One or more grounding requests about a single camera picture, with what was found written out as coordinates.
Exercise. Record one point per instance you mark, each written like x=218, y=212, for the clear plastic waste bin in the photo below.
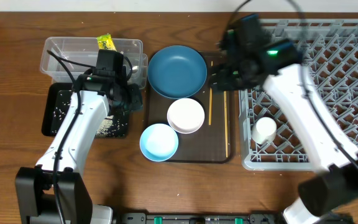
x=84, y=51

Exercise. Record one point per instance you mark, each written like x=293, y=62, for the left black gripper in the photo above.
x=134, y=99

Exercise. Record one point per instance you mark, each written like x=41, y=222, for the dark blue plate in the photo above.
x=177, y=72

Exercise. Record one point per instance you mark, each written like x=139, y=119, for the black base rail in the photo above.
x=143, y=218

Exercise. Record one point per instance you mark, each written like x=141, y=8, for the right wooden chopstick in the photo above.
x=225, y=125

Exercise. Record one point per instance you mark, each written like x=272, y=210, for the left wooden chopstick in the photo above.
x=210, y=106

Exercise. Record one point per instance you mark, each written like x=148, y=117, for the brown serving tray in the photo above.
x=211, y=144

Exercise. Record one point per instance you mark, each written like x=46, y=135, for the wooden chopstick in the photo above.
x=210, y=106
x=225, y=125

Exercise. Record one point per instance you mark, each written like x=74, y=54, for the black waste tray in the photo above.
x=51, y=99

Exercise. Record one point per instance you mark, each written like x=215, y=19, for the green yellow snack wrapper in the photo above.
x=105, y=42

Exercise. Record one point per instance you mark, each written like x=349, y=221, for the white cup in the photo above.
x=264, y=130

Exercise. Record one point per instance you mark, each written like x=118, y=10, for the light blue bowl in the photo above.
x=158, y=142

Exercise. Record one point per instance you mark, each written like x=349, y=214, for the pink white bowl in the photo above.
x=185, y=115

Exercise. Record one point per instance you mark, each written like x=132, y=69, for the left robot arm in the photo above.
x=53, y=190

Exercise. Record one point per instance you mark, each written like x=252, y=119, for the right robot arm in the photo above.
x=333, y=155

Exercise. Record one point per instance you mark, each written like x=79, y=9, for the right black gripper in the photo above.
x=217, y=80

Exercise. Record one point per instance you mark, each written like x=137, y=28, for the pile of rice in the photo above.
x=114, y=126

